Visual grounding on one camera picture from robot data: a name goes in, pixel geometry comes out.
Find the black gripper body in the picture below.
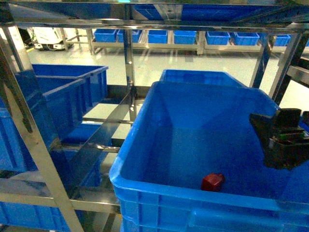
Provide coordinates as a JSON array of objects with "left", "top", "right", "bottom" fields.
[{"left": 249, "top": 108, "right": 309, "bottom": 170}]

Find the red toy block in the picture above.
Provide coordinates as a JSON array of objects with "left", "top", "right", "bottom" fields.
[{"left": 201, "top": 173, "right": 225, "bottom": 192}]

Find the blue crate left shelf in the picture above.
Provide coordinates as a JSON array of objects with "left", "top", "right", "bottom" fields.
[{"left": 0, "top": 75, "right": 86, "bottom": 172}]

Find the blue crate shelf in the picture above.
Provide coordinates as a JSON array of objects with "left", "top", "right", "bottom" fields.
[
  {"left": 0, "top": 124, "right": 106, "bottom": 232},
  {"left": 0, "top": 75, "right": 86, "bottom": 172}
]

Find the blue crate lower shelf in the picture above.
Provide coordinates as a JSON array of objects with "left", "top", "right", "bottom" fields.
[{"left": 0, "top": 124, "right": 106, "bottom": 232}]

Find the blue crate behind front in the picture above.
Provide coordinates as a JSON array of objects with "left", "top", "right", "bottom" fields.
[{"left": 159, "top": 69, "right": 246, "bottom": 87}]

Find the blue bin far row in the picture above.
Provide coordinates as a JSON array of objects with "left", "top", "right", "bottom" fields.
[
  {"left": 174, "top": 30, "right": 196, "bottom": 44},
  {"left": 148, "top": 30, "right": 168, "bottom": 44},
  {"left": 206, "top": 31, "right": 230, "bottom": 45},
  {"left": 274, "top": 34, "right": 291, "bottom": 46},
  {"left": 230, "top": 32, "right": 260, "bottom": 46},
  {"left": 117, "top": 29, "right": 142, "bottom": 43},
  {"left": 94, "top": 29, "right": 118, "bottom": 43}
]

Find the large blue crate front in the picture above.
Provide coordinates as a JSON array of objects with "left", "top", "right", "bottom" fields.
[{"left": 109, "top": 82, "right": 309, "bottom": 232}]

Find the long bench far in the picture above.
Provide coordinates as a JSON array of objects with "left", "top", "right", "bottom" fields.
[{"left": 85, "top": 29, "right": 309, "bottom": 56}]

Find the blue crate left rear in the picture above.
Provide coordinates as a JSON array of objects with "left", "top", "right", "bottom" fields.
[{"left": 31, "top": 64, "right": 109, "bottom": 102}]

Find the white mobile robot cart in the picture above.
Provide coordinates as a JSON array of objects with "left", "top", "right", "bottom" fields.
[{"left": 32, "top": 27, "right": 67, "bottom": 51}]

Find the stainless steel shelf frame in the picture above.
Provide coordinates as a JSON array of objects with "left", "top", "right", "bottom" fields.
[{"left": 0, "top": 0, "right": 309, "bottom": 232}]

